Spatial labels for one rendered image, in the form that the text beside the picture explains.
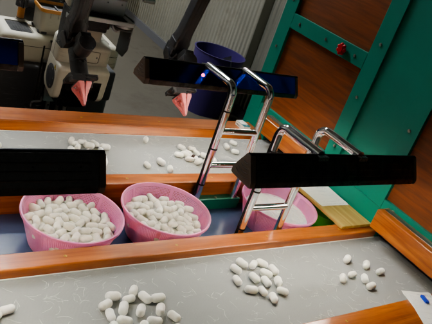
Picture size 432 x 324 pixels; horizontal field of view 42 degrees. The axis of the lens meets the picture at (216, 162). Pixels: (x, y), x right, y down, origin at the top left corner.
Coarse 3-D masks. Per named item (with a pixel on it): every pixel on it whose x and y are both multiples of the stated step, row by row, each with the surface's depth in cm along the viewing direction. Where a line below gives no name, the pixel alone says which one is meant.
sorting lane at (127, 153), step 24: (24, 144) 173; (48, 144) 178; (120, 144) 194; (144, 144) 200; (168, 144) 207; (192, 144) 213; (240, 144) 229; (264, 144) 237; (120, 168) 179; (144, 168) 184; (192, 168) 195; (216, 168) 201
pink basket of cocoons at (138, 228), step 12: (132, 192) 167; (144, 192) 170; (156, 192) 172; (180, 192) 173; (192, 204) 172; (132, 216) 152; (204, 216) 167; (132, 228) 154; (144, 228) 151; (204, 228) 161; (132, 240) 157; (144, 240) 154
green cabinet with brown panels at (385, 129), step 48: (288, 0) 228; (336, 0) 209; (384, 0) 192; (288, 48) 230; (384, 48) 190; (336, 96) 209; (384, 96) 191; (336, 144) 207; (384, 144) 191; (384, 192) 190
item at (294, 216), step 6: (258, 198) 193; (264, 198) 195; (270, 198) 195; (276, 198) 199; (270, 210) 187; (276, 210) 188; (294, 210) 193; (300, 210) 195; (270, 216) 185; (276, 216) 185; (288, 216) 187; (294, 216) 189; (300, 216) 192; (288, 222) 185; (294, 222) 186; (300, 222) 187; (306, 222) 189
